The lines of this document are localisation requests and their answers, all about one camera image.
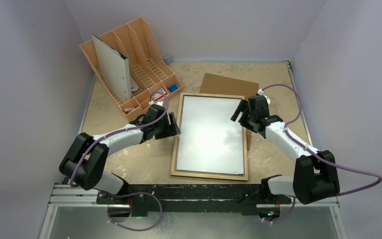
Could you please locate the brown backing board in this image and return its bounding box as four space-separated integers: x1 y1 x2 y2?
199 73 260 151

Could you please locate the red white small box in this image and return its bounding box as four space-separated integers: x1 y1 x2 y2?
152 88 167 101

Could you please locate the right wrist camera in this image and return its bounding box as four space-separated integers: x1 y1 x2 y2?
257 89 270 104

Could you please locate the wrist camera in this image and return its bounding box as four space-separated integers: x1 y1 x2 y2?
257 89 270 104
149 100 165 107

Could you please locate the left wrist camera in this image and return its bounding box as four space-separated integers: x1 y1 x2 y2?
149 100 165 107

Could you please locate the blue small box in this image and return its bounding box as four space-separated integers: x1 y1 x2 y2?
168 84 179 93

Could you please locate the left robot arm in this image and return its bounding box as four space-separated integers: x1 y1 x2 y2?
59 105 181 204

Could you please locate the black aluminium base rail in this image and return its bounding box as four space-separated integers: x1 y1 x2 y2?
47 183 340 219

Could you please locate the orange file organizer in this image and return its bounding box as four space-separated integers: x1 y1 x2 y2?
80 17 183 120

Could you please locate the white binder folder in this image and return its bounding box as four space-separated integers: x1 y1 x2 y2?
92 34 132 103

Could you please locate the landscape photo print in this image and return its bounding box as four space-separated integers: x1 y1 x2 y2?
175 95 246 175

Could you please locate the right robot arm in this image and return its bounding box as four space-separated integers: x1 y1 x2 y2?
231 95 340 205

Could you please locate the wooden picture frame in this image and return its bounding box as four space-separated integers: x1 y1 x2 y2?
170 92 249 182

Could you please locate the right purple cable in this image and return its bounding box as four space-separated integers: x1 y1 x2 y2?
258 84 382 225

